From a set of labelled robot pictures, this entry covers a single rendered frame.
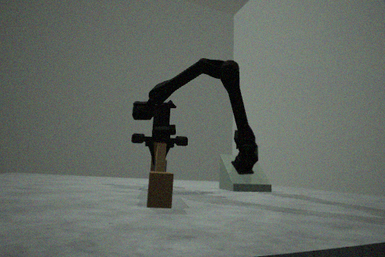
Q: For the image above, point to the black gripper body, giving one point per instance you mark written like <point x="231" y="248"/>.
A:
<point x="179" y="140"/>

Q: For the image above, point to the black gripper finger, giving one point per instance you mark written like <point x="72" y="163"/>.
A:
<point x="151" y="148"/>
<point x="167" y="148"/>

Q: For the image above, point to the long tan wooden plank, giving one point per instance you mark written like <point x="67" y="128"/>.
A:
<point x="160" y="157"/>

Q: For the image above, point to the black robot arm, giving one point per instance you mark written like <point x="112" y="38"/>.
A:
<point x="228" y="72"/>

